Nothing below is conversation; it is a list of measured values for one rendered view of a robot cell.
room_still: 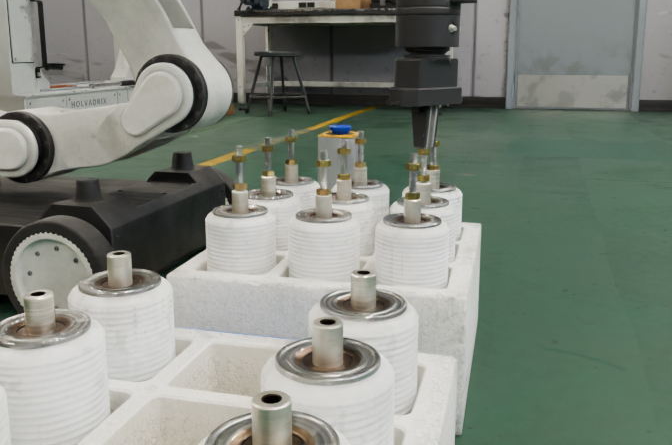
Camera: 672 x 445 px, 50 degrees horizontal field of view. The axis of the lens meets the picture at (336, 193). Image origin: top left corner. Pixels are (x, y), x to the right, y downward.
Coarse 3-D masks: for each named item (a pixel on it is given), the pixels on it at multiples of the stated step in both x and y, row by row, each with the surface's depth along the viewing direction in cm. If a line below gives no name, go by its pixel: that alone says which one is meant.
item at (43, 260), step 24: (24, 240) 118; (48, 240) 118; (72, 240) 115; (96, 240) 116; (24, 264) 120; (48, 264) 119; (72, 264) 117; (96, 264) 115; (24, 288) 121; (48, 288) 120; (72, 288) 118
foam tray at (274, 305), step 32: (480, 224) 122; (192, 288) 94; (224, 288) 93; (256, 288) 92; (288, 288) 91; (320, 288) 90; (384, 288) 89; (416, 288) 89; (448, 288) 89; (192, 320) 95; (224, 320) 94; (256, 320) 93; (288, 320) 92; (448, 320) 86; (448, 352) 87
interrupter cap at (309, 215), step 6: (306, 210) 98; (312, 210) 98; (336, 210) 98; (342, 210) 98; (300, 216) 95; (306, 216) 95; (312, 216) 96; (336, 216) 96; (342, 216) 95; (348, 216) 94; (312, 222) 92; (318, 222) 92; (324, 222) 92; (330, 222) 92; (336, 222) 93
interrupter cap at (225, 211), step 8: (216, 208) 99; (224, 208) 99; (248, 208) 100; (256, 208) 100; (264, 208) 100; (224, 216) 95; (232, 216) 95; (240, 216) 95; (248, 216) 95; (256, 216) 96
